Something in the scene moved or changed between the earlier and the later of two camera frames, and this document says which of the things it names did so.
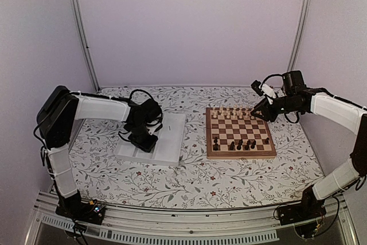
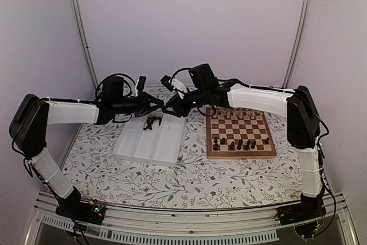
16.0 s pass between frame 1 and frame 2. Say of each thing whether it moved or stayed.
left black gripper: moved
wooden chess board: stayed
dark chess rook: stayed
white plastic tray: stayed
